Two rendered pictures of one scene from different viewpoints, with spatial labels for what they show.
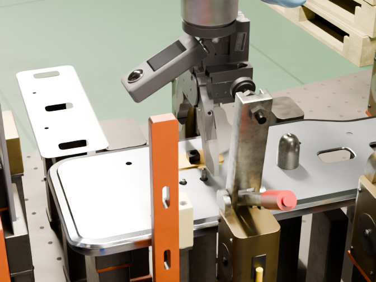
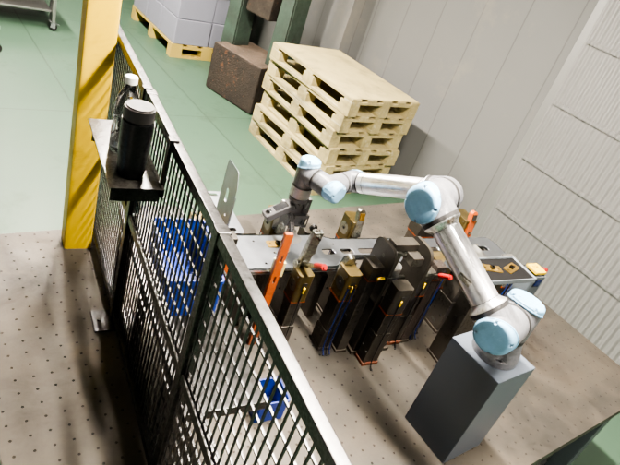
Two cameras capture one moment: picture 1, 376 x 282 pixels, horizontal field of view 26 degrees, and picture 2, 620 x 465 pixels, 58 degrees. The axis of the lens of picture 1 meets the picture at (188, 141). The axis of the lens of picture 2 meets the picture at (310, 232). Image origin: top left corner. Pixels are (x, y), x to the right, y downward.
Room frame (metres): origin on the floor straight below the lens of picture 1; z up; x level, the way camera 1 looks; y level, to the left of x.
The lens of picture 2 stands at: (-0.73, 0.45, 2.14)
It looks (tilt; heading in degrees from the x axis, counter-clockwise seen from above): 30 degrees down; 342
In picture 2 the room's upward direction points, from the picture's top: 20 degrees clockwise
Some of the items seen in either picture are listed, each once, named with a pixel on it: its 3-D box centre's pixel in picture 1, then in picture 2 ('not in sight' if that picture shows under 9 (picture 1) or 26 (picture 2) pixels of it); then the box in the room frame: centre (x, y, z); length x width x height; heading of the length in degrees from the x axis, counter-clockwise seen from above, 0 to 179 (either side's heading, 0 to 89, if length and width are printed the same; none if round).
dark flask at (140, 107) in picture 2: not in sight; (135, 140); (0.53, 0.52, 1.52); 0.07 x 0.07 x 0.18
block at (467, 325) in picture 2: not in sight; (464, 315); (0.83, -0.79, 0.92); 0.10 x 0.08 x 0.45; 108
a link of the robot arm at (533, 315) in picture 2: not in sight; (518, 315); (0.44, -0.65, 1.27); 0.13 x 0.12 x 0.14; 130
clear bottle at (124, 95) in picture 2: not in sight; (126, 113); (0.64, 0.56, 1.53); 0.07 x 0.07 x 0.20
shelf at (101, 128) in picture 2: not in sight; (129, 139); (0.64, 0.54, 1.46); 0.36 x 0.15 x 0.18; 18
